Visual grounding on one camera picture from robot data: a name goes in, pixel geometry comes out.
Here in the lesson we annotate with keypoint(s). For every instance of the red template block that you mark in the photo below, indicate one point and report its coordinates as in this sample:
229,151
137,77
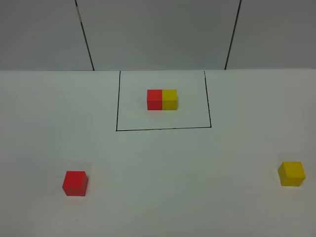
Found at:
154,99

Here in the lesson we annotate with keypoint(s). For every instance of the yellow template block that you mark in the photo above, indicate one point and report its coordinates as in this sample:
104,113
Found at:
169,99

